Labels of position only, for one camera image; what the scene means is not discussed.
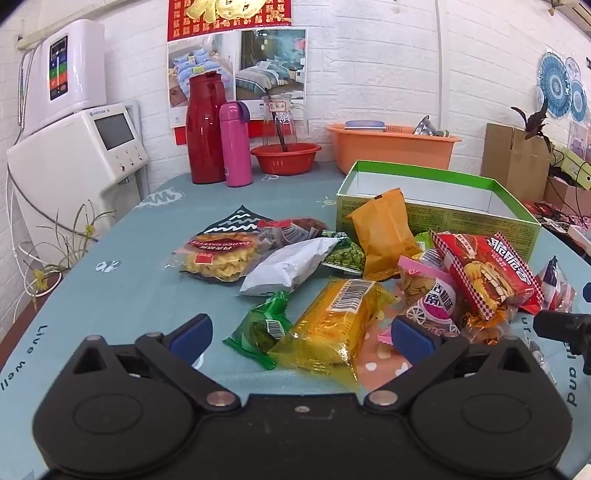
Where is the yellow transparent snack packet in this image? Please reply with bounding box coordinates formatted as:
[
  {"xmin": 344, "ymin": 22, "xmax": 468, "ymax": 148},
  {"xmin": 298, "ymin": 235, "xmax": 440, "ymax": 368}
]
[{"xmin": 268, "ymin": 276, "xmax": 398, "ymax": 387}]

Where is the green cardboard box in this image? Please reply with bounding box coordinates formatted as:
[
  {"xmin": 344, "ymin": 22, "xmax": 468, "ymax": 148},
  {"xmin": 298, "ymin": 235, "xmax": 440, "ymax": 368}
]
[{"xmin": 335, "ymin": 160, "xmax": 542, "ymax": 273}]

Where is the medium blue paper fan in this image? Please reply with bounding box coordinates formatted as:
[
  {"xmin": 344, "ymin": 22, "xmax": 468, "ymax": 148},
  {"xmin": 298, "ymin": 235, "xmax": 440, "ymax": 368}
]
[{"xmin": 569, "ymin": 80, "xmax": 589, "ymax": 123}]

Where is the gold wrapped snack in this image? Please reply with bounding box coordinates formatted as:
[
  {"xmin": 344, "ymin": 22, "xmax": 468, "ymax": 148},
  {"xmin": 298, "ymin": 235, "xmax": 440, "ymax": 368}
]
[{"xmin": 462, "ymin": 302, "xmax": 518, "ymax": 344}]

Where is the green peas packet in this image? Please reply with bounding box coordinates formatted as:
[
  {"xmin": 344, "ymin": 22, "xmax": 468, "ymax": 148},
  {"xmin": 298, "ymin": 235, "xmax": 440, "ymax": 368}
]
[{"xmin": 321, "ymin": 232, "xmax": 368, "ymax": 278}]

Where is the clear packet of yellow crisps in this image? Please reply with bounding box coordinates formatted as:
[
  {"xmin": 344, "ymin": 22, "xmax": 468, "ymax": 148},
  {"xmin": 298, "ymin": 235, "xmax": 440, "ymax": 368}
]
[{"xmin": 173, "ymin": 233, "xmax": 273, "ymax": 282}]

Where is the white wall water purifier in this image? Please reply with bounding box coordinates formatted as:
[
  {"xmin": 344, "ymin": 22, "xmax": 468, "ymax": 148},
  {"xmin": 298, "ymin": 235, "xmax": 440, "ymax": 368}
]
[{"xmin": 23, "ymin": 19, "xmax": 108, "ymax": 134}]

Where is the pink biscuit packet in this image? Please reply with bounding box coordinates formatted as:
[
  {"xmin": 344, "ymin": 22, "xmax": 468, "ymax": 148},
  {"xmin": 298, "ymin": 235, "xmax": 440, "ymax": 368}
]
[{"xmin": 398, "ymin": 249, "xmax": 467, "ymax": 337}]

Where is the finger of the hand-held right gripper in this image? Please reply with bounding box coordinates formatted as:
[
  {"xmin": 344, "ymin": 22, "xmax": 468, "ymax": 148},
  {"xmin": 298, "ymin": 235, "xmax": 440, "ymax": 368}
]
[{"xmin": 533, "ymin": 310, "xmax": 591, "ymax": 363}]

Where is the glass pitcher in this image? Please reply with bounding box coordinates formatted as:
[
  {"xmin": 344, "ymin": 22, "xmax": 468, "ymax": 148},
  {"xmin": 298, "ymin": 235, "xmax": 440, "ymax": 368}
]
[{"xmin": 261, "ymin": 93, "xmax": 310, "ymax": 153}]

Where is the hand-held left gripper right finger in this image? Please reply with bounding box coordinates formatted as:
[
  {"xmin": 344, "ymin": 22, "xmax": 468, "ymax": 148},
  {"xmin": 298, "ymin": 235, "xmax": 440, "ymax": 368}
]
[{"xmin": 365, "ymin": 316, "xmax": 559, "ymax": 414}]

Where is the white wall pipe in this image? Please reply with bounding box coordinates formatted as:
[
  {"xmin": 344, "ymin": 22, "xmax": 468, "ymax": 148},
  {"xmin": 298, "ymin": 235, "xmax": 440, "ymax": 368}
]
[{"xmin": 434, "ymin": 0, "xmax": 451, "ymax": 134}]

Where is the red checkered snack packet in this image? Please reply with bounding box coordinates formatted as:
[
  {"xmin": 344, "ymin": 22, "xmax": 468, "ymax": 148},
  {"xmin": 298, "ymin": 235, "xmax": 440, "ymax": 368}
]
[{"xmin": 429, "ymin": 230, "xmax": 544, "ymax": 321}]

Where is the dark purple plant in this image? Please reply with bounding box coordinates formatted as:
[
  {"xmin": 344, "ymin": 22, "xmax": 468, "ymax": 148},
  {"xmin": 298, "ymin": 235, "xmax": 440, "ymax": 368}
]
[{"xmin": 512, "ymin": 99, "xmax": 568, "ymax": 158}]

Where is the orange plastic basin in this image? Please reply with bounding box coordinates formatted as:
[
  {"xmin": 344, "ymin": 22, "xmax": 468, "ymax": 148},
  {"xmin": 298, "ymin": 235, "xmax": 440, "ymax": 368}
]
[{"xmin": 328, "ymin": 122, "xmax": 462, "ymax": 175}]

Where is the dark red dates packet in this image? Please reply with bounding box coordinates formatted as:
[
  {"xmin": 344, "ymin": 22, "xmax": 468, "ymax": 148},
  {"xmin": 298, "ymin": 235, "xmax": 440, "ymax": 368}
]
[{"xmin": 256, "ymin": 217, "xmax": 328, "ymax": 245}]

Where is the large blue paper fan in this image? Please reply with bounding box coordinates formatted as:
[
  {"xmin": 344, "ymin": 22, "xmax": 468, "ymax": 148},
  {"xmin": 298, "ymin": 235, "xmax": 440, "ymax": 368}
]
[{"xmin": 538, "ymin": 52, "xmax": 572, "ymax": 118}]

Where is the white appliance with screen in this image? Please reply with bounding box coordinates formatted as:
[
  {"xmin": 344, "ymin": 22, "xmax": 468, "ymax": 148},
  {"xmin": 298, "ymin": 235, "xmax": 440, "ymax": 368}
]
[{"xmin": 7, "ymin": 104, "xmax": 151, "ymax": 259}]

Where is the steel bowl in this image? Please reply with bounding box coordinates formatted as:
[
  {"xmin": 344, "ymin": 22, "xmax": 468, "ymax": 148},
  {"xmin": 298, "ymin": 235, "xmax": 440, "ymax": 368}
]
[{"xmin": 412, "ymin": 115, "xmax": 439, "ymax": 137}]

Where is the dark stirring stick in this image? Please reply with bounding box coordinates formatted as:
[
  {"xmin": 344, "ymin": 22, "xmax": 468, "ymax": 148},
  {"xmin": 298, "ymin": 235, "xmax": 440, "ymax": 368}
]
[{"xmin": 274, "ymin": 115, "xmax": 289, "ymax": 153}]

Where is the red plastic basin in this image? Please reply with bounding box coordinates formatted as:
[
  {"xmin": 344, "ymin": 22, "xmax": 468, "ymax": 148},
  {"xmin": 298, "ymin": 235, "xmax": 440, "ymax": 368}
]
[{"xmin": 250, "ymin": 142, "xmax": 322, "ymax": 176}]

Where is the white snack packet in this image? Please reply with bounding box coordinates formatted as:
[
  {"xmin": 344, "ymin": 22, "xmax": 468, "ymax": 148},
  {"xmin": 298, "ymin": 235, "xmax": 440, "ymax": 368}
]
[{"xmin": 239, "ymin": 236, "xmax": 340, "ymax": 297}]

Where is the pink spotted packet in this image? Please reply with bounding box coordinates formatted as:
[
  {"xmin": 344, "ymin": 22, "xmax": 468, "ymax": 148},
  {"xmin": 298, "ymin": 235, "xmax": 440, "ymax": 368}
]
[{"xmin": 355, "ymin": 323, "xmax": 414, "ymax": 393}]

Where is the pink bottle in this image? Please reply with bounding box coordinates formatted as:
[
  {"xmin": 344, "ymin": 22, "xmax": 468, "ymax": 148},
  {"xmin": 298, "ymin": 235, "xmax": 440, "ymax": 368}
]
[{"xmin": 219, "ymin": 102, "xmax": 254, "ymax": 188}]

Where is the light green packet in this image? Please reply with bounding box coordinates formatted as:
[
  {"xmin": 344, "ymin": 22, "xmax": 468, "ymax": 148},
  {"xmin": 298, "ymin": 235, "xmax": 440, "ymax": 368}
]
[{"xmin": 413, "ymin": 231, "xmax": 437, "ymax": 257}]

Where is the wall poster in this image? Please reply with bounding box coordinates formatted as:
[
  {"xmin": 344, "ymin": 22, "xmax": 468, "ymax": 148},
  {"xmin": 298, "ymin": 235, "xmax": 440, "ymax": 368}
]
[{"xmin": 167, "ymin": 0, "xmax": 308, "ymax": 146}]

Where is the small green transparent packet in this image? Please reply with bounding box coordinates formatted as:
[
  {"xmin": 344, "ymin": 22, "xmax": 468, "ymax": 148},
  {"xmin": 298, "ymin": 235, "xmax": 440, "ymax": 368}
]
[{"xmin": 223, "ymin": 291, "xmax": 296, "ymax": 371}]

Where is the teal printed tablecloth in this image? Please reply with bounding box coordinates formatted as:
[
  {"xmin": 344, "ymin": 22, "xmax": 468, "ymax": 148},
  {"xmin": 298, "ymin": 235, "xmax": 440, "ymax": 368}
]
[{"xmin": 0, "ymin": 161, "xmax": 591, "ymax": 480}]

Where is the air conditioner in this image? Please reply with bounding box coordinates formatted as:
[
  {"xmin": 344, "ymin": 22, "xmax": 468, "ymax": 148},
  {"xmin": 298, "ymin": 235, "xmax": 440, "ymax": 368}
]
[{"xmin": 551, "ymin": 0, "xmax": 591, "ymax": 26}]

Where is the closed cardboard box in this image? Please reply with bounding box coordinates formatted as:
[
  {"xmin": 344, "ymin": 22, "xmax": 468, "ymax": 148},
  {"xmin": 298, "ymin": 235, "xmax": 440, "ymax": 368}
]
[{"xmin": 480, "ymin": 122, "xmax": 552, "ymax": 201}]

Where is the grey flexible hose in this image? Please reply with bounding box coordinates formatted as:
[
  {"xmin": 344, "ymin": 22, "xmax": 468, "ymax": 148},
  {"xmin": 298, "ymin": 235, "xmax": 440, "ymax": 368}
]
[{"xmin": 13, "ymin": 48, "xmax": 35, "ymax": 139}]

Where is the red white blue packet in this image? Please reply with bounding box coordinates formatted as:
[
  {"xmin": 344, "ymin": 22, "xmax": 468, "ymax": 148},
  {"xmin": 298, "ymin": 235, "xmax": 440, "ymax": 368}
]
[{"xmin": 538, "ymin": 256, "xmax": 578, "ymax": 315}]

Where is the open cardboard box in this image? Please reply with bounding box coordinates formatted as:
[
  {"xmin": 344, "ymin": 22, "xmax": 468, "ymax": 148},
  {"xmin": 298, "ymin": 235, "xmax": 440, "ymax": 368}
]
[{"xmin": 545, "ymin": 178, "xmax": 591, "ymax": 217}]

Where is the light green box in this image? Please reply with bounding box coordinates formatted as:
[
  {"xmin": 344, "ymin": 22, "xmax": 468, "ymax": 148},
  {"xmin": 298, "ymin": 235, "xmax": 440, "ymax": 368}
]
[{"xmin": 561, "ymin": 148, "xmax": 591, "ymax": 190}]

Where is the grassy plant with yellow flowers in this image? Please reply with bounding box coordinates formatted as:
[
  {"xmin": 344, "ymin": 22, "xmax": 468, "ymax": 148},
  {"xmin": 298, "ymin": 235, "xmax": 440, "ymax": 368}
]
[{"xmin": 18, "ymin": 200, "xmax": 116, "ymax": 319}]

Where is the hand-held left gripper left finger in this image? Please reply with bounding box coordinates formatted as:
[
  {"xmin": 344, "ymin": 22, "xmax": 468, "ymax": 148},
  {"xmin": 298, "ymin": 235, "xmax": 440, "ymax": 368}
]
[{"xmin": 69, "ymin": 314, "xmax": 241, "ymax": 414}]

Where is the orange snack packet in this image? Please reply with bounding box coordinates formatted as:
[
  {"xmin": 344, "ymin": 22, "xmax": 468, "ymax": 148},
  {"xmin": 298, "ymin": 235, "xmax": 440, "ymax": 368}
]
[{"xmin": 346, "ymin": 189, "xmax": 419, "ymax": 281}]

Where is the red thermos jug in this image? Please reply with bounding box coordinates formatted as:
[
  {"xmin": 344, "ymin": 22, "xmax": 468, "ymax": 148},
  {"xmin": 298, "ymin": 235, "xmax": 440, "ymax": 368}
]
[{"xmin": 185, "ymin": 71, "xmax": 228, "ymax": 185}]

